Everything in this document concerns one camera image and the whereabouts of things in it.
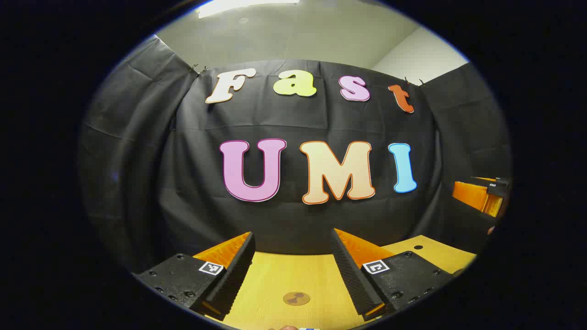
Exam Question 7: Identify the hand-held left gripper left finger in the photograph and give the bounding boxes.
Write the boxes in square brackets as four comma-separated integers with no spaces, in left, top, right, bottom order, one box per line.
[133,231,256,321]

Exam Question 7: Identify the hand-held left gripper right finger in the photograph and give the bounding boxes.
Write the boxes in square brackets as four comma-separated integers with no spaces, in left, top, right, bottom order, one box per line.
[329,228,457,321]

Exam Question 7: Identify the round brown coaster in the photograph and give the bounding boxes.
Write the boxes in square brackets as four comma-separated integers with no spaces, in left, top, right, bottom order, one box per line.
[282,292,311,306]

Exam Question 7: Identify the wooden desktop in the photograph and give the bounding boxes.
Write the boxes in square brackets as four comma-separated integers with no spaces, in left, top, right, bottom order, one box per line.
[204,235,477,330]

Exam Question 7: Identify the black backdrop cloth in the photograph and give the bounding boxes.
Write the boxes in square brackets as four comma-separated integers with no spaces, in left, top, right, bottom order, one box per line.
[78,36,512,275]

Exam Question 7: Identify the ceiling light panel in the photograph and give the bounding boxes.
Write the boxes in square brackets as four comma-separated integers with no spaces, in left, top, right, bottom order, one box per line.
[197,0,301,19]

